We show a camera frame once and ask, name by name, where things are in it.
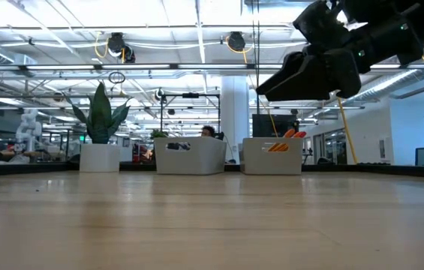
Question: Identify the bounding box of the black rig frame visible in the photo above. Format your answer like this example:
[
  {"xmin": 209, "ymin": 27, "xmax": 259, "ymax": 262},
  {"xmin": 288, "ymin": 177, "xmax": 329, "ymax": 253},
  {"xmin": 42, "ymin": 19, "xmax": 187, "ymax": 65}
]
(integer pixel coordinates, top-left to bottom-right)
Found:
[{"xmin": 159, "ymin": 92, "xmax": 221, "ymax": 140}]

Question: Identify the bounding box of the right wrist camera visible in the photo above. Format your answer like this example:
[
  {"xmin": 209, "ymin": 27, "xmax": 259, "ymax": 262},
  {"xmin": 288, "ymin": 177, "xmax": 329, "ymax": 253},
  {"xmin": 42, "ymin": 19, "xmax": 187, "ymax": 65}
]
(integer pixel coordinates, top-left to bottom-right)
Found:
[{"xmin": 293, "ymin": 0, "xmax": 350, "ymax": 48}]

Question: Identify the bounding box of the white column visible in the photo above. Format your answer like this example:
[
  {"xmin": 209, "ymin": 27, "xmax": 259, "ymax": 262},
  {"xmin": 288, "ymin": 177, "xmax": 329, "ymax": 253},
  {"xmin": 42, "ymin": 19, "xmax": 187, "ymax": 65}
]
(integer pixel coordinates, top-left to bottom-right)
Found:
[{"xmin": 220, "ymin": 76, "xmax": 251, "ymax": 166}]

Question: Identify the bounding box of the silver ventilation duct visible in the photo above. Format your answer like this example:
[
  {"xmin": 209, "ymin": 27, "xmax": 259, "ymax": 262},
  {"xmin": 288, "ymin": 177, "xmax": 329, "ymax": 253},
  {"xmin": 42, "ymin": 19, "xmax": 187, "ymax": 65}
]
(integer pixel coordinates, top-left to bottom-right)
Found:
[{"xmin": 361, "ymin": 55, "xmax": 424, "ymax": 106}]

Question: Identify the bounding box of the snake plant in white pot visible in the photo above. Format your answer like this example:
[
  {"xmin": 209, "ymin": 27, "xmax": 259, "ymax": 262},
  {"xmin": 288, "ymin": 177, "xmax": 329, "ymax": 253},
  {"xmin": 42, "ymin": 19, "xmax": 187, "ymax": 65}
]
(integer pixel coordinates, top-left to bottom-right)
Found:
[{"xmin": 63, "ymin": 81, "xmax": 132, "ymax": 173}]

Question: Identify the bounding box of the yellow cable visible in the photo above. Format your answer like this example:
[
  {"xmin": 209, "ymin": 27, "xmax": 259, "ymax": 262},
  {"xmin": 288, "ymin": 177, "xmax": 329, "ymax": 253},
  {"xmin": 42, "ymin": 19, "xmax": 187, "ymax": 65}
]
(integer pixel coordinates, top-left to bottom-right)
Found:
[{"xmin": 335, "ymin": 97, "xmax": 359, "ymax": 165}]

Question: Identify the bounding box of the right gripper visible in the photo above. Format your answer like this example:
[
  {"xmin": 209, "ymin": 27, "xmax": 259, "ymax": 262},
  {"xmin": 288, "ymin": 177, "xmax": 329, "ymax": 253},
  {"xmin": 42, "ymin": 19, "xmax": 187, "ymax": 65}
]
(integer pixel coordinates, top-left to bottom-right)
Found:
[{"xmin": 256, "ymin": 44, "xmax": 362, "ymax": 102}]

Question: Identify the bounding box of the ceiling light bar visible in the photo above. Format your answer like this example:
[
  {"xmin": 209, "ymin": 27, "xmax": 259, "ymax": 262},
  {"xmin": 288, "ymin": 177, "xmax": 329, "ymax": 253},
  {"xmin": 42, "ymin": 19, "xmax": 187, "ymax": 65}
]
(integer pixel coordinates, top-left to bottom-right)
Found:
[{"xmin": 0, "ymin": 62, "xmax": 424, "ymax": 72}]

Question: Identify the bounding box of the red black equipment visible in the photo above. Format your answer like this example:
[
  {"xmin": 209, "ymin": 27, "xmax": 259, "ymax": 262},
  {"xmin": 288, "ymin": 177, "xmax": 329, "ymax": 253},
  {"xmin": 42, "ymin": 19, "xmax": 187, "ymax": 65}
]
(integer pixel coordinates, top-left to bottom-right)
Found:
[{"xmin": 131, "ymin": 142, "xmax": 154, "ymax": 164}]

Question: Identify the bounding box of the grey plastic bin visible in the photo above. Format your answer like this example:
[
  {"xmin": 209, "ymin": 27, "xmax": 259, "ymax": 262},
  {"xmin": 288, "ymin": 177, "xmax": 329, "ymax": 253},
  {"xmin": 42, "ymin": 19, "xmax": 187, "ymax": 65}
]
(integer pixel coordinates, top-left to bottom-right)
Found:
[
  {"xmin": 154, "ymin": 136, "xmax": 227, "ymax": 176},
  {"xmin": 241, "ymin": 136, "xmax": 304, "ymax": 176}
]

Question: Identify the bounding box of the hanging black cable loop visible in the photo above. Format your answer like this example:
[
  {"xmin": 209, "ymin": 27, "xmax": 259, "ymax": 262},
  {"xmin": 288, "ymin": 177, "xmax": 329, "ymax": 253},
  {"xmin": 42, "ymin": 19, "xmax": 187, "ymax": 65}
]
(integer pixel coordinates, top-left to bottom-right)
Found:
[{"xmin": 108, "ymin": 70, "xmax": 126, "ymax": 85}]

